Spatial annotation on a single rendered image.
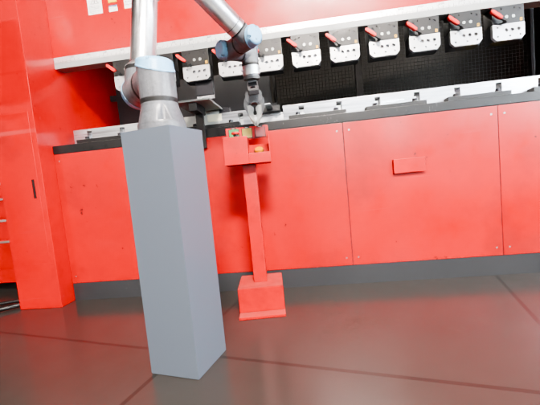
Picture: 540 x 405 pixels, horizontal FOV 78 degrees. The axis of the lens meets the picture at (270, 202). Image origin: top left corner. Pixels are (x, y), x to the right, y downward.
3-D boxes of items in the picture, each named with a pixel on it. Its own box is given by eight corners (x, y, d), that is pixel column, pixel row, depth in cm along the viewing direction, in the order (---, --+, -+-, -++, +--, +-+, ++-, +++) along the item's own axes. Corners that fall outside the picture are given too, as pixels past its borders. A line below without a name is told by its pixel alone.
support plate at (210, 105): (173, 104, 162) (172, 101, 162) (190, 113, 188) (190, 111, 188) (209, 99, 160) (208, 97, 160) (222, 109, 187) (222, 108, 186)
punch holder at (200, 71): (184, 82, 184) (180, 51, 183) (189, 86, 193) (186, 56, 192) (210, 78, 183) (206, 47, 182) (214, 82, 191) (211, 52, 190)
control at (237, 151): (225, 165, 145) (220, 124, 143) (229, 166, 161) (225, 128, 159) (271, 161, 145) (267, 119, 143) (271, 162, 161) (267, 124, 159)
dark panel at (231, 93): (123, 149, 248) (115, 87, 245) (124, 149, 250) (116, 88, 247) (274, 132, 236) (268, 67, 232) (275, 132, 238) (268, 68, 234)
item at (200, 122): (193, 147, 165) (188, 103, 164) (202, 149, 180) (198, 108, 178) (201, 146, 165) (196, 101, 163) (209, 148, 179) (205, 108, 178)
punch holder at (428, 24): (410, 52, 171) (407, 18, 170) (405, 58, 180) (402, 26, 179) (440, 48, 170) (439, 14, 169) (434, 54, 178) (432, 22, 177)
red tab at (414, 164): (394, 173, 166) (393, 159, 165) (393, 173, 168) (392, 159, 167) (426, 170, 164) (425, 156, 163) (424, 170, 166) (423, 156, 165)
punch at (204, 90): (197, 100, 188) (194, 82, 187) (198, 100, 190) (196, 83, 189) (214, 97, 187) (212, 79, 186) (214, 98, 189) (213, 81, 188)
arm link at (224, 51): (226, 32, 130) (249, 35, 137) (211, 42, 138) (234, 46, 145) (229, 53, 131) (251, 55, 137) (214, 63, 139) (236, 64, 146)
